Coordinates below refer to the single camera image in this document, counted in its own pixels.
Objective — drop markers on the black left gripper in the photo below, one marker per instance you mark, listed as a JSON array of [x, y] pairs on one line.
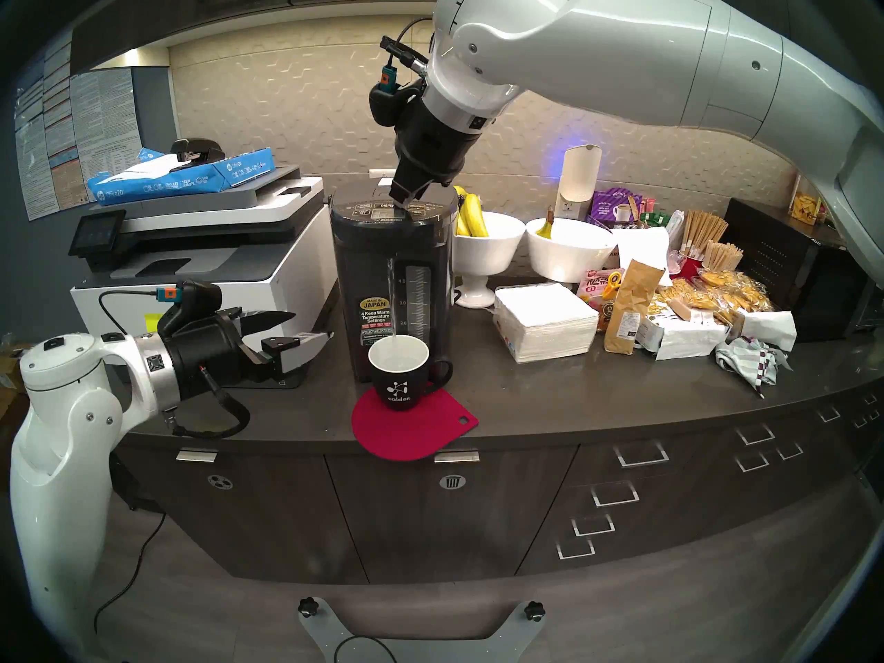
[[207, 358]]

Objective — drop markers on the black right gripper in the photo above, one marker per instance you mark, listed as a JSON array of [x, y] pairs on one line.
[[438, 140]]

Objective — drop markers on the black electric water dispenser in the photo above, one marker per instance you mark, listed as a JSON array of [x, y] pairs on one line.
[[387, 282]]

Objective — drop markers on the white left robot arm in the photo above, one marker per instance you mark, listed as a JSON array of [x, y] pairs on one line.
[[62, 461]]

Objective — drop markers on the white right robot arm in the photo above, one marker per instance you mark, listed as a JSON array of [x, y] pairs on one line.
[[656, 54]]

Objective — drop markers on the red cup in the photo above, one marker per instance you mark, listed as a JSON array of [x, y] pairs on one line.
[[687, 266]]

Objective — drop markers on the yellow banana bunch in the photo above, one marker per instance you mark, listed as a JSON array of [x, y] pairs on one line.
[[473, 216]]

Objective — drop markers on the white grey office printer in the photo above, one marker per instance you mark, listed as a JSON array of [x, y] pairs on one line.
[[276, 254]]

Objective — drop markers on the black mug white inside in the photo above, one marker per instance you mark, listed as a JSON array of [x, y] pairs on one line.
[[400, 389]]

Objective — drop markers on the yellow sticky note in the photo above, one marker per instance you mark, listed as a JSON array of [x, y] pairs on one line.
[[150, 321]]

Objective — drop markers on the yellow bananas in bowl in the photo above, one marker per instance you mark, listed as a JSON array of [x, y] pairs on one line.
[[545, 228]]

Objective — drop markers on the silver cabinet tab pull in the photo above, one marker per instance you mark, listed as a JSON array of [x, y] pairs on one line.
[[457, 456], [197, 456]]

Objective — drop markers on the round recycling badge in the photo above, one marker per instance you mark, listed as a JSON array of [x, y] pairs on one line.
[[219, 482]]

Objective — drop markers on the red teardrop silicone mat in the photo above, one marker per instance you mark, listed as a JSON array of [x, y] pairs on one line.
[[414, 434]]

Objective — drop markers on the white plug-in night light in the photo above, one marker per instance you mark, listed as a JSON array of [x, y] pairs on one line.
[[580, 175]]

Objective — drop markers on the blue printer paper ream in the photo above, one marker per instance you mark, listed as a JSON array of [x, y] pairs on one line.
[[207, 178]]

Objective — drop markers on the white wide bowl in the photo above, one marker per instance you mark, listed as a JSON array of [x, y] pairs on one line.
[[573, 254]]

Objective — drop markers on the white napkin stack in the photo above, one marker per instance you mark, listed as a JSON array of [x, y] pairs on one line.
[[545, 320]]

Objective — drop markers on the purple cocoa box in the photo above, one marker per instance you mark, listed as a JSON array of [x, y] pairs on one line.
[[611, 206]]

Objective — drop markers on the black stapler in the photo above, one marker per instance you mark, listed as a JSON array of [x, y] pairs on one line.
[[200, 149]]

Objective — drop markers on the pink snack packet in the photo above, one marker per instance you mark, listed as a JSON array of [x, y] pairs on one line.
[[592, 285]]

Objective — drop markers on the round trash badge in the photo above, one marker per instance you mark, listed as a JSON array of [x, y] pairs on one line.
[[452, 482]]

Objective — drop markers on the white paper bag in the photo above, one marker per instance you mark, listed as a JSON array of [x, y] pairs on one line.
[[642, 244]]

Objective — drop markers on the green sachet pack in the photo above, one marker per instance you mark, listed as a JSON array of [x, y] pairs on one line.
[[655, 219]]

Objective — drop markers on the dark wood base cabinet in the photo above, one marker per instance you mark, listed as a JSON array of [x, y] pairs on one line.
[[449, 516]]

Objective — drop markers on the brown paper coffee bag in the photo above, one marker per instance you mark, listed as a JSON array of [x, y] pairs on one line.
[[632, 302]]

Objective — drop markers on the clear wrapped cutlery pack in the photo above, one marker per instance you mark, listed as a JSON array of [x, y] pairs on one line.
[[675, 230]]

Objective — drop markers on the black star knob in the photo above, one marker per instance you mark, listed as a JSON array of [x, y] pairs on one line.
[[308, 607], [534, 611]]

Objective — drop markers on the brown cardboard boxes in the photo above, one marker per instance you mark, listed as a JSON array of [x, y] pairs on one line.
[[10, 378]]

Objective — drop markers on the long wooden stirrer bundle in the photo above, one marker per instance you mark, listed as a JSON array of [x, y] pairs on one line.
[[704, 233]]

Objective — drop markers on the clear yellow cracker packet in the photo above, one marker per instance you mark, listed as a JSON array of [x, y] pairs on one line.
[[687, 299], [735, 289]]

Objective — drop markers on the white printed sachet box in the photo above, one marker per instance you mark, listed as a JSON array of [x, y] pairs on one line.
[[684, 337]]

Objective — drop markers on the short wooden stirrer bundle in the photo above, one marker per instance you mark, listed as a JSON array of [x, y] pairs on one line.
[[722, 255]]

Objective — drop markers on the checkered dish cloth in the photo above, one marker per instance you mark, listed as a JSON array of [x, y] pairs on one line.
[[749, 361]]

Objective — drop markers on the black microwave oven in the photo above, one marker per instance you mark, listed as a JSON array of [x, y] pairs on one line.
[[794, 275]]

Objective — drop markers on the clear jar yellow snacks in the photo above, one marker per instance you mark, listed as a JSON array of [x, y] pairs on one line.
[[804, 209]]

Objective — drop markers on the white wall outlet plate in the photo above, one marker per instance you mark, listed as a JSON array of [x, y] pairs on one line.
[[381, 174], [568, 209]]

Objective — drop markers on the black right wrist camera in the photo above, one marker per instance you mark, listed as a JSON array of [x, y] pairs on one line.
[[390, 106]]

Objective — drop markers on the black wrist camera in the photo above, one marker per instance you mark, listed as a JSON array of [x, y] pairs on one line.
[[197, 299], [390, 106]]

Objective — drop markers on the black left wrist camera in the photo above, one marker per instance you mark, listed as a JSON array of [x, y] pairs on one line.
[[197, 299]]

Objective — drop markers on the white pedestal bowl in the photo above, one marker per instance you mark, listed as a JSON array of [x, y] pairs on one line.
[[490, 247]]

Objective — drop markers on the grey text wall poster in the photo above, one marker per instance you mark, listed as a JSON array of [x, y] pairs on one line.
[[107, 123]]

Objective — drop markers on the colourful text wall poster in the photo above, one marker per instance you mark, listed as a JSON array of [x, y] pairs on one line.
[[48, 164]]

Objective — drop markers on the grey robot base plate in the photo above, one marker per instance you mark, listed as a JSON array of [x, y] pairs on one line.
[[428, 641]]

